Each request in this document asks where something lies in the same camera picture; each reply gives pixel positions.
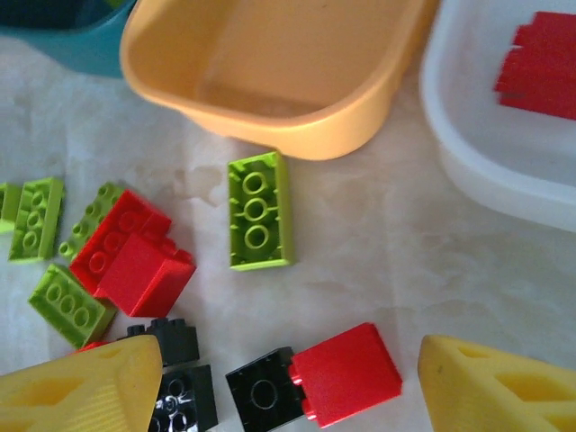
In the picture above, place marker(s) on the teal plastic container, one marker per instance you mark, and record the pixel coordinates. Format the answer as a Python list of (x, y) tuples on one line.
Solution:
[(67, 49)]

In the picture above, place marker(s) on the red lego brick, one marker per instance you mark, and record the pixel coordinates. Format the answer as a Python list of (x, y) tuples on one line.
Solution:
[(540, 67), (103, 234), (139, 274), (90, 346), (346, 373)]

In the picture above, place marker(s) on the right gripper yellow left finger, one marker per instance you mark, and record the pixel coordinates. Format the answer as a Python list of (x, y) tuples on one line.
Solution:
[(117, 387)]

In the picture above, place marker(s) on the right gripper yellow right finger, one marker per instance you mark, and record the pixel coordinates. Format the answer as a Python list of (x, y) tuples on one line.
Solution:
[(450, 387)]

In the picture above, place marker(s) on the white plastic container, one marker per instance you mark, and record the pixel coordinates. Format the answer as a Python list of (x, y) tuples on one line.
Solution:
[(472, 148)]

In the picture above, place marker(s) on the orange plastic container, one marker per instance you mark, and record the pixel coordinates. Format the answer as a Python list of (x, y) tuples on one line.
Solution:
[(270, 54)]

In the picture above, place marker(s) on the black lego brick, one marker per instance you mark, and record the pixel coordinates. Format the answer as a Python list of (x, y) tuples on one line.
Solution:
[(198, 387), (252, 405), (180, 342)]

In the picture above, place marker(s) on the green lego brick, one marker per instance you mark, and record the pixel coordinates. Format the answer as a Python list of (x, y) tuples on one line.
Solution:
[(258, 225), (49, 202), (90, 216), (63, 306), (6, 207)]

